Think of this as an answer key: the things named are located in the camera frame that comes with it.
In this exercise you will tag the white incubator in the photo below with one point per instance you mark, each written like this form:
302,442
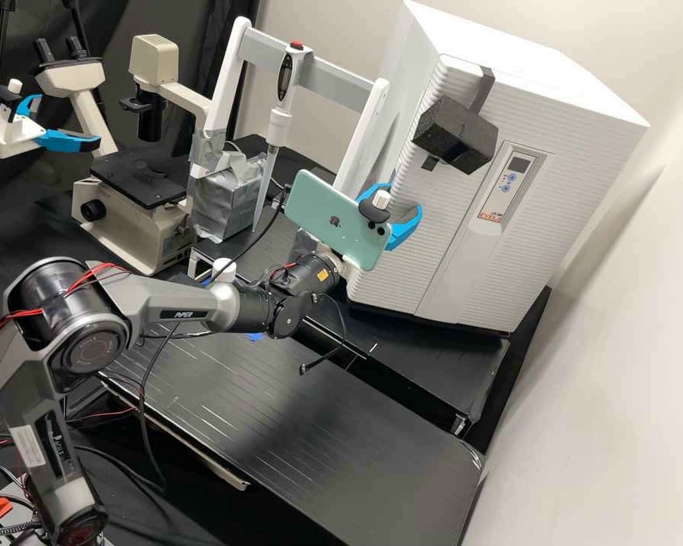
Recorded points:
489,45

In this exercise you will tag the incubator door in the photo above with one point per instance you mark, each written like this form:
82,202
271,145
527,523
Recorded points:
449,239

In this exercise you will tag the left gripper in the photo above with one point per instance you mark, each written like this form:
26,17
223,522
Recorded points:
14,136

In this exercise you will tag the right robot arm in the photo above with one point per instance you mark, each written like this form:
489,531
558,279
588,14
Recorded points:
165,298

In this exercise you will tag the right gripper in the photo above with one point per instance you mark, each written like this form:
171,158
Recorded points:
350,269

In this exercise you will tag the small bottle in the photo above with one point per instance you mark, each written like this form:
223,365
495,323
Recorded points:
223,268

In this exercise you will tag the cream microscope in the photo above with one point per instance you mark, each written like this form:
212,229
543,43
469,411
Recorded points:
142,227

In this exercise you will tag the white pipette stand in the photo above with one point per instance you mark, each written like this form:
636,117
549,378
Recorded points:
227,85

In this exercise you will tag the left phone holder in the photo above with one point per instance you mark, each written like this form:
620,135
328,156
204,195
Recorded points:
8,105

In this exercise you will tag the right wrist camera phone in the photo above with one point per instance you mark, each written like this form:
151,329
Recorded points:
330,219

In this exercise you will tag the pipette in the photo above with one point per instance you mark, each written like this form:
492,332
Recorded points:
278,128

